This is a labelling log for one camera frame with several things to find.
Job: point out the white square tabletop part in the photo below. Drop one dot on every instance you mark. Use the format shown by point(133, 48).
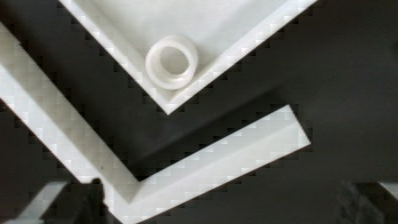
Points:
point(179, 39)

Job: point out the white U-shaped fence wall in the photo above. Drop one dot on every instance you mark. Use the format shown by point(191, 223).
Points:
point(138, 198)

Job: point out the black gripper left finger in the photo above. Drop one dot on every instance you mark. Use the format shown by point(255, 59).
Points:
point(67, 204)

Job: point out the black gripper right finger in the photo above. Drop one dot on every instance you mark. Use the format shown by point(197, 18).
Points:
point(367, 204)

